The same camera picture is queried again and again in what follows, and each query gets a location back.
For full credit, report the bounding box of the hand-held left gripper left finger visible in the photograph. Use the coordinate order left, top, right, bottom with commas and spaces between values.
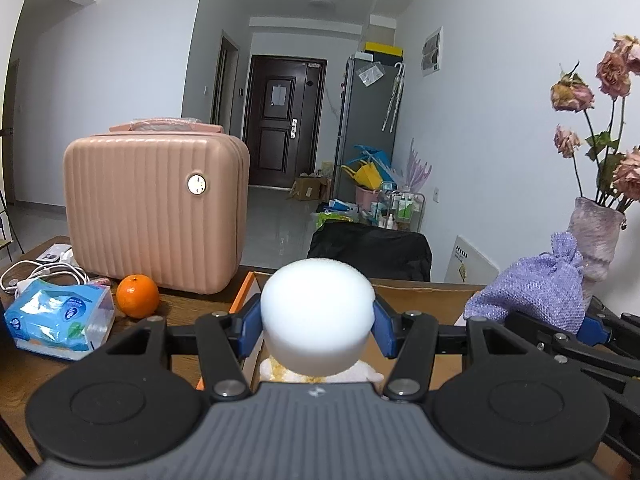
75, 300, 264, 403

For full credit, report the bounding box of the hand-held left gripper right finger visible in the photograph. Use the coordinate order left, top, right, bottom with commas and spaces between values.
372, 300, 566, 403

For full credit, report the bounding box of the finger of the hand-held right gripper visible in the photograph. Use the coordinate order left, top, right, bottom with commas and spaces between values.
580, 297, 640, 348
505, 310, 640, 378

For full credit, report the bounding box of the purple drawstring pouch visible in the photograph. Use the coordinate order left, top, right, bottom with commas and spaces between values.
464, 231, 586, 335

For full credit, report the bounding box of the orange cardboard box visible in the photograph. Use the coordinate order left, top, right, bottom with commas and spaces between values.
195, 271, 501, 393

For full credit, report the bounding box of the yellow and white alpaca plush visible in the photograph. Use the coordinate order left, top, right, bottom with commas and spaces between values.
257, 355, 385, 386

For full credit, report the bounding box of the white round sponge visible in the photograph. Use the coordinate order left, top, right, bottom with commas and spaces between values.
260, 258, 376, 376

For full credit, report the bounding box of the black fabric chair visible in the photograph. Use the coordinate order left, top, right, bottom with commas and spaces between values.
307, 220, 432, 282

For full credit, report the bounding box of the white flat panel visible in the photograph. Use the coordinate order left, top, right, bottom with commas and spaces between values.
445, 235, 501, 286

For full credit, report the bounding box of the mottled pink vase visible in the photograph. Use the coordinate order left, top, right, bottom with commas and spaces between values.
572, 196, 627, 301

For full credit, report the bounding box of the orange fruit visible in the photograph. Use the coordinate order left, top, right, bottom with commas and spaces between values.
116, 274, 161, 319

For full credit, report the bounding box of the white trolley cart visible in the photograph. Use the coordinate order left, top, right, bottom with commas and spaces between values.
377, 187, 426, 233

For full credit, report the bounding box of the pink bucket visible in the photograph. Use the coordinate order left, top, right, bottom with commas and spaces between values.
355, 185, 383, 211

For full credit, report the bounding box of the brown cardboard box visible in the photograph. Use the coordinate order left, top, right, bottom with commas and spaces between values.
292, 176, 332, 202

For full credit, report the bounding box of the yellow bag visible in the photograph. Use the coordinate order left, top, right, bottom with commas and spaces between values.
352, 160, 383, 191

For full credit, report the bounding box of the pink ribbed suitcase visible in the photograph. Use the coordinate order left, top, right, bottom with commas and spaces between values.
63, 117, 251, 295

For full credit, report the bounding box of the purple feather decoration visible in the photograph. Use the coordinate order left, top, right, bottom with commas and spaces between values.
404, 137, 433, 193

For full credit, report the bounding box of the blue plastic item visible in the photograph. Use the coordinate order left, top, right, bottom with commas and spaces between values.
342, 145, 396, 176

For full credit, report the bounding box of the dark brown entrance door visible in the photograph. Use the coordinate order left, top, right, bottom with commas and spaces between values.
243, 55, 327, 188

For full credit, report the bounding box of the grey refrigerator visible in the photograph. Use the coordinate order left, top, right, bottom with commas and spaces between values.
334, 55, 407, 206

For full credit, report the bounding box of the blue tissue pack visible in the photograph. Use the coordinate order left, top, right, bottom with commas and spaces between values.
4, 278, 116, 362

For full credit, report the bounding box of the white small box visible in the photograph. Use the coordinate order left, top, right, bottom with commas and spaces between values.
37, 244, 76, 265

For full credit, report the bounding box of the clear folded umbrella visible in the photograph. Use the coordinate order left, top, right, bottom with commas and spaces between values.
384, 62, 406, 132

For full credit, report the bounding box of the bunch of dried roses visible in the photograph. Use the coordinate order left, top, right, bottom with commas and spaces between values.
550, 34, 640, 211

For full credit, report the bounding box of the clear plastic bag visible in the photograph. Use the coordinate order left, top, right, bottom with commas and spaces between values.
357, 62, 386, 86

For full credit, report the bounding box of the yellow and black box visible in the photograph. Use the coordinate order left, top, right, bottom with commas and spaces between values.
364, 41, 404, 58

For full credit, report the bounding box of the white charging cable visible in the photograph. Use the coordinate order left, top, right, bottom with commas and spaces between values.
0, 260, 91, 297

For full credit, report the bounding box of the dark side door frame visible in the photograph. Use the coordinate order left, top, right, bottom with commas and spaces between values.
210, 30, 241, 128

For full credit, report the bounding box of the white wall panel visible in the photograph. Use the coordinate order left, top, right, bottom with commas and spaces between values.
421, 26, 445, 77

